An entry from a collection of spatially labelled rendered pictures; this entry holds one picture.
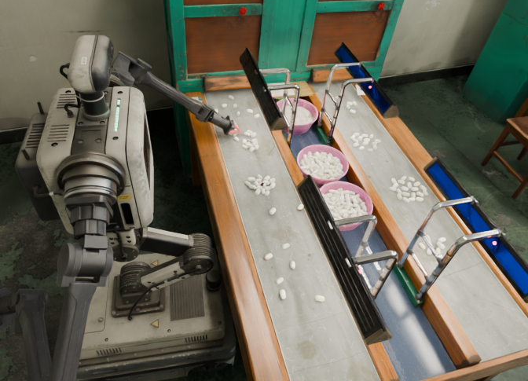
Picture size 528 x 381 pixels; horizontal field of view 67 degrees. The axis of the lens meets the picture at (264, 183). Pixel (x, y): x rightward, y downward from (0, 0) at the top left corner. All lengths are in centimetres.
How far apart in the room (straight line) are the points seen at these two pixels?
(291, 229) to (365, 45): 141
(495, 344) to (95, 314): 159
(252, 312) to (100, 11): 225
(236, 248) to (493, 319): 104
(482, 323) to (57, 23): 289
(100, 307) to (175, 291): 32
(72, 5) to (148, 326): 208
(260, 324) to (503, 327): 93
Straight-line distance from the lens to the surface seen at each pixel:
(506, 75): 432
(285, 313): 158
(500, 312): 190
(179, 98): 200
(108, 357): 197
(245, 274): 162
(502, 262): 159
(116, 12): 309
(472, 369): 172
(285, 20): 245
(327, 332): 158
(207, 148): 210
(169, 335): 184
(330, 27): 258
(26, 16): 311
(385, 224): 191
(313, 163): 210
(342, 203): 195
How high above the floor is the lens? 215
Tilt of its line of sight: 46 degrees down
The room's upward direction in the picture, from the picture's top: 7 degrees clockwise
